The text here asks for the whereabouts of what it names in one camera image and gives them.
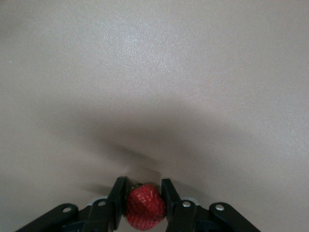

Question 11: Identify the red toy strawberry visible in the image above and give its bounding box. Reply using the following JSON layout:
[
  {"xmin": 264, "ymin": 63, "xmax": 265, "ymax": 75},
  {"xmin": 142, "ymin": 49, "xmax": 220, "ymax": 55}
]
[{"xmin": 124, "ymin": 183, "xmax": 168, "ymax": 231}]

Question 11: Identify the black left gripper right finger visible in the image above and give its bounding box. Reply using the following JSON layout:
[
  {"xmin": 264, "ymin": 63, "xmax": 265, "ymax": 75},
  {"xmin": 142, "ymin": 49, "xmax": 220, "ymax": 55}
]
[{"xmin": 161, "ymin": 178, "xmax": 263, "ymax": 232}]

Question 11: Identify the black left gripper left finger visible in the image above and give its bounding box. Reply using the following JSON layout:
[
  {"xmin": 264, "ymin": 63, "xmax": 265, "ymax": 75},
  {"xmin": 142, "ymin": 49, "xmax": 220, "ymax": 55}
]
[{"xmin": 14, "ymin": 177, "xmax": 128, "ymax": 232}]

